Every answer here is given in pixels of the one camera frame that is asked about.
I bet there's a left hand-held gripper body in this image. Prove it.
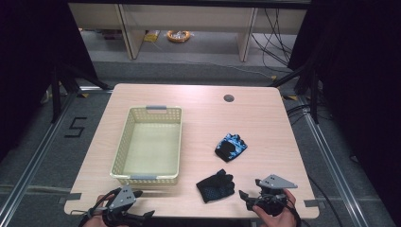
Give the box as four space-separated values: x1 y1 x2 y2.
102 184 143 227

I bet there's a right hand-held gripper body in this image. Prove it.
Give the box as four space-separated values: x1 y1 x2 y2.
252 174 299 218

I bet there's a black fingerless glove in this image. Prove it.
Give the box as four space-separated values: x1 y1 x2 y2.
195 168 236 204

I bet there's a blue camouflage fingerless glove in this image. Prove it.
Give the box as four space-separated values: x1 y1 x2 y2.
214 132 249 164

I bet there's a cream plastic basket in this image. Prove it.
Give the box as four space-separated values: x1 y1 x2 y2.
109 105 183 186

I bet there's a person's left hand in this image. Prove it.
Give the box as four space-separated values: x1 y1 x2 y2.
82 193 116 227

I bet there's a person's right hand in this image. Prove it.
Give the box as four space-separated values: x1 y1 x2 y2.
252 188 299 227

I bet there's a black metal stand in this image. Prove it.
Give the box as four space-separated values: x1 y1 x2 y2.
50 61 112 124
268 62 321 125

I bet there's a black curtain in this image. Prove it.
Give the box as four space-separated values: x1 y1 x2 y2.
287 0 401 218
0 0 99 162

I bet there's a yellow packet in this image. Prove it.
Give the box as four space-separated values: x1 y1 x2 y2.
144 29 161 44

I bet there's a white desk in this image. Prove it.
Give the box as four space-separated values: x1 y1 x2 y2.
68 2 308 62

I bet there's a left hand-held gripper cable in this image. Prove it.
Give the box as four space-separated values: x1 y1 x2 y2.
70 187 122 227

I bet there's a hand-held gripper cable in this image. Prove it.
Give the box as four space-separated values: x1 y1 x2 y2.
283 196 303 227
70 187 122 227

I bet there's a right hand-held gripper cable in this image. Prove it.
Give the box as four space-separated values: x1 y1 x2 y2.
283 196 303 227

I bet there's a black floor cable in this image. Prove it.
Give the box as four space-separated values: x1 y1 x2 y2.
306 174 344 227

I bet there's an aluminium floor rail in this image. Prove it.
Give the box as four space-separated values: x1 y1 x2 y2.
282 94 368 227
0 86 113 221

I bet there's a thin white floor cable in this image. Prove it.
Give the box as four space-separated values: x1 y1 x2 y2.
148 39 275 79

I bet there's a bundle of black cables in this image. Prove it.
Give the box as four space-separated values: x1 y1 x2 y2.
251 8 299 75

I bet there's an orange cable coil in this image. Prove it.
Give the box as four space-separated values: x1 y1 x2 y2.
166 29 192 44

